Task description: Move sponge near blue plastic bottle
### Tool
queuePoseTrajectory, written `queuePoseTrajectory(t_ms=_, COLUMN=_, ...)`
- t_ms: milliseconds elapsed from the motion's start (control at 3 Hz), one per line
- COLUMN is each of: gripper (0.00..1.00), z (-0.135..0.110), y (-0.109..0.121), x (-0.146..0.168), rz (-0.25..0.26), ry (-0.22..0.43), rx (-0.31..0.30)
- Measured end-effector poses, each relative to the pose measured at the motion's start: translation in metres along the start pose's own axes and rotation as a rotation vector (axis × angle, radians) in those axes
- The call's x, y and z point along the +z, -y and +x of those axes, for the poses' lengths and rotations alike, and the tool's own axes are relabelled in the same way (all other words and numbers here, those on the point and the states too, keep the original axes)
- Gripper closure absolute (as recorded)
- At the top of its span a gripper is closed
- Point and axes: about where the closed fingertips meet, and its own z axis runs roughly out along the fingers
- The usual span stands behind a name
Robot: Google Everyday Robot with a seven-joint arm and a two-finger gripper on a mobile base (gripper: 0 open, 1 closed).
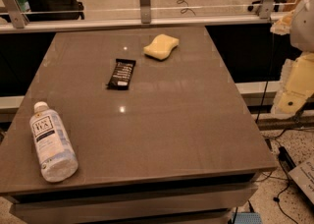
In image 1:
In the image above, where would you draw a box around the blue plastic tea bottle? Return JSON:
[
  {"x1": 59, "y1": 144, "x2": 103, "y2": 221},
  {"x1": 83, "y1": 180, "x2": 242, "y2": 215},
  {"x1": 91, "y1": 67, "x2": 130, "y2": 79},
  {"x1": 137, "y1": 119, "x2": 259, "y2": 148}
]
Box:
[{"x1": 29, "y1": 101, "x2": 79, "y2": 183}]

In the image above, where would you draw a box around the yellow sponge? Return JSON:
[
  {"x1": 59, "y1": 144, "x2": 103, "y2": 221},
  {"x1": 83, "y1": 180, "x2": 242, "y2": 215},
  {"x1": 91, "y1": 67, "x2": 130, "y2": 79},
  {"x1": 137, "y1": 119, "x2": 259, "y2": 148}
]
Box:
[{"x1": 143, "y1": 34, "x2": 180, "y2": 61}]

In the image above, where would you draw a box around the grey metal bracket left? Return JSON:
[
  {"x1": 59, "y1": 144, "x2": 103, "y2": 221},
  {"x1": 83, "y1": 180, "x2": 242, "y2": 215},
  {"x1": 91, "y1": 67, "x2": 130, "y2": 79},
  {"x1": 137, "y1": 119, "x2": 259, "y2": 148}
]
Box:
[{"x1": 2, "y1": 0, "x2": 28, "y2": 28}]

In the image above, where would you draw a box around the grey metal bracket middle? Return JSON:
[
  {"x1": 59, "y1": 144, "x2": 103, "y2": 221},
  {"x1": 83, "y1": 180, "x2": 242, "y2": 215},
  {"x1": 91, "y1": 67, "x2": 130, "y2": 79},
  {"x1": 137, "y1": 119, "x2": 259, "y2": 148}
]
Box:
[{"x1": 139, "y1": 0, "x2": 151, "y2": 24}]

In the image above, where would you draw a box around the black snack bar wrapper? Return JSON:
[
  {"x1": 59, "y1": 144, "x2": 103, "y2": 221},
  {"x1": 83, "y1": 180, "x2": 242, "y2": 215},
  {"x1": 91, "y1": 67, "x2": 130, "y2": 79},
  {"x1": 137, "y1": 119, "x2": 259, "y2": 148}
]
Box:
[{"x1": 107, "y1": 59, "x2": 136, "y2": 90}]

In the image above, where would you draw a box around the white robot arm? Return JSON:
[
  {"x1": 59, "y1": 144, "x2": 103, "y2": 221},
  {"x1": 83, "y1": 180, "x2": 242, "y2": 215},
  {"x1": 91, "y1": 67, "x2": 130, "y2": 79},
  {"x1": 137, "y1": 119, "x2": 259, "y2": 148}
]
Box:
[{"x1": 271, "y1": 0, "x2": 314, "y2": 119}]

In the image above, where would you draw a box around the black floor cable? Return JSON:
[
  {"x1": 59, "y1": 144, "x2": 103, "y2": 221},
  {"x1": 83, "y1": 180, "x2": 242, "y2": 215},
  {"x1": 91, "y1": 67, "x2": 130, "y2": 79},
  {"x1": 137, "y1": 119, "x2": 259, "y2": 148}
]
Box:
[{"x1": 254, "y1": 30, "x2": 300, "y2": 224}]

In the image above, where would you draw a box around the white box on floor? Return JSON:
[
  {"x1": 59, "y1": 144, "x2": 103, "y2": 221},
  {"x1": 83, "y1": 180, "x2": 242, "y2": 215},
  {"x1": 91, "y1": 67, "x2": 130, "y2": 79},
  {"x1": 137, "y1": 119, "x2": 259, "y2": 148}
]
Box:
[{"x1": 288, "y1": 156, "x2": 314, "y2": 204}]

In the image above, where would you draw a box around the blue object on floor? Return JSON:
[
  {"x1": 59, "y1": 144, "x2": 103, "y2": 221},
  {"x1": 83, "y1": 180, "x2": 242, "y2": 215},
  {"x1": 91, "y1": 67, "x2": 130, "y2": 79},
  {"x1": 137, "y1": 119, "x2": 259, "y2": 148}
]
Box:
[{"x1": 232, "y1": 212, "x2": 263, "y2": 224}]

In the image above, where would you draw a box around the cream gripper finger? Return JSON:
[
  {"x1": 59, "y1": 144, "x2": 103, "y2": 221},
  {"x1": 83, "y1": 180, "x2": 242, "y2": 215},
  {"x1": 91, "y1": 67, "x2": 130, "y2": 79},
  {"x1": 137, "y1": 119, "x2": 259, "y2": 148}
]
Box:
[
  {"x1": 271, "y1": 53, "x2": 314, "y2": 116},
  {"x1": 270, "y1": 12, "x2": 293, "y2": 35}
]

